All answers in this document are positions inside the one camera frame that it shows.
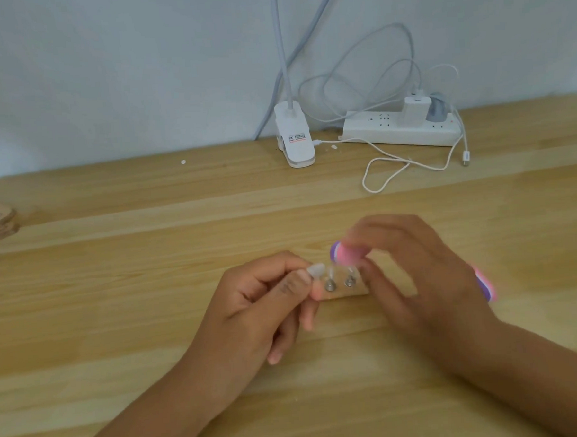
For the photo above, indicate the person's right hand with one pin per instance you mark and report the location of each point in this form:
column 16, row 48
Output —
column 437, row 295

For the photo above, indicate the person's left hand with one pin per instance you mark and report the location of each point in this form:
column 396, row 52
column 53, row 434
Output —
column 245, row 319

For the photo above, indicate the person's left thumb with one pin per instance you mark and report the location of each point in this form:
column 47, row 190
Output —
column 285, row 295

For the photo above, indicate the person's right thumb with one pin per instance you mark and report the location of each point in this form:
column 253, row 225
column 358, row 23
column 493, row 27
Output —
column 381, row 293

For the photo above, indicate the small wooden nail holder block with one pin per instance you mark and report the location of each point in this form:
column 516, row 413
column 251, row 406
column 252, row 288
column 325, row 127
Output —
column 343, row 292

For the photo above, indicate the white fake nail tip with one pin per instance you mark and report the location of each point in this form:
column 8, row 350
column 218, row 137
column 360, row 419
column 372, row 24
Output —
column 316, row 271

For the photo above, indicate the pink and purple nail file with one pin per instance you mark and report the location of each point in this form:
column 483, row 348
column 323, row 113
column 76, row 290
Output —
column 346, row 254

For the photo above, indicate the person's left forearm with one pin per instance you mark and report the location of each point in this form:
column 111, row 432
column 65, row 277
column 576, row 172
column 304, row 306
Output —
column 163, row 415

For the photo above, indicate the person's right forearm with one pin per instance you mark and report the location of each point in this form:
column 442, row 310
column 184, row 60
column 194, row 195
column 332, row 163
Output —
column 543, row 381

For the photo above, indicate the clear fake nail tip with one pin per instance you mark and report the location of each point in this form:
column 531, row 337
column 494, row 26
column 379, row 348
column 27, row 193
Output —
column 350, row 270
column 330, row 272

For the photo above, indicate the white clip lamp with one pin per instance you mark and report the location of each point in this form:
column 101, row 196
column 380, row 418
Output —
column 294, row 138

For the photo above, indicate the white power strip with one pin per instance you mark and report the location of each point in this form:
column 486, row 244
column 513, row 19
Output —
column 385, row 129

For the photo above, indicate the white charger adapter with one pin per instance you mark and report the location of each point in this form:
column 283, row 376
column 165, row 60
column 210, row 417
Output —
column 414, row 110

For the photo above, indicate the grey plug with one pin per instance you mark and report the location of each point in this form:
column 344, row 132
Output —
column 438, row 107

